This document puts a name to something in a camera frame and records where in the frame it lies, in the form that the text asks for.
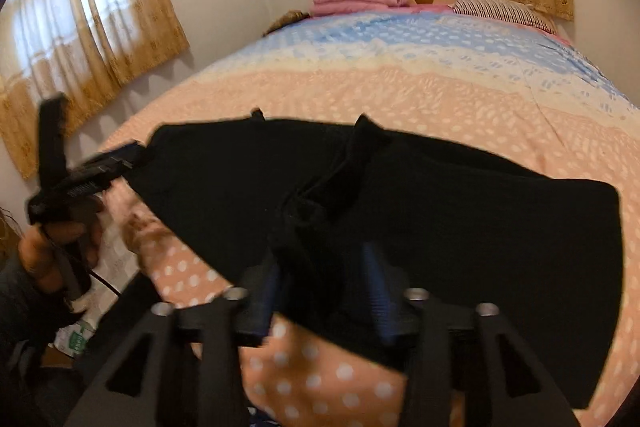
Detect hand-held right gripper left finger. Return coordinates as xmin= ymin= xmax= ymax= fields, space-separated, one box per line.
xmin=64 ymin=251 xmax=282 ymax=427

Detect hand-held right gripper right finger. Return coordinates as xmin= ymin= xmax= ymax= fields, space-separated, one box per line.
xmin=361 ymin=241 xmax=585 ymax=427

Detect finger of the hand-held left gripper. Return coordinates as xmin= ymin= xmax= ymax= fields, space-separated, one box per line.
xmin=74 ymin=140 xmax=152 ymax=186
xmin=37 ymin=92 xmax=69 ymax=188

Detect black pants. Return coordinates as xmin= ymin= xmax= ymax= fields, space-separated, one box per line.
xmin=122 ymin=108 xmax=625 ymax=411

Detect person's left hand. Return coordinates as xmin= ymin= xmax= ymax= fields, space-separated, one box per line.
xmin=17 ymin=223 xmax=71 ymax=296

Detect wide beige floral curtain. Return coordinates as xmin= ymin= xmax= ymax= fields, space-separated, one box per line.
xmin=0 ymin=0 xmax=191 ymax=180

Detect white and green packet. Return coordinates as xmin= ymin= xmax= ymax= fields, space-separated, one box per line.
xmin=52 ymin=317 xmax=101 ymax=360

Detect person's dark clothing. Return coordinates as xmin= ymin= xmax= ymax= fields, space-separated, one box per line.
xmin=0 ymin=342 xmax=103 ymax=427

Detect polka-dot bed sheet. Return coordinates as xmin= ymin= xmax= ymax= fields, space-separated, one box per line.
xmin=95 ymin=9 xmax=640 ymax=427

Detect striped pillow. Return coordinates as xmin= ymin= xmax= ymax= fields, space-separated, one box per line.
xmin=451 ymin=0 xmax=559 ymax=36

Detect black cable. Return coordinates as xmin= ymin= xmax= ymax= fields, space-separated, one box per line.
xmin=89 ymin=271 xmax=123 ymax=298

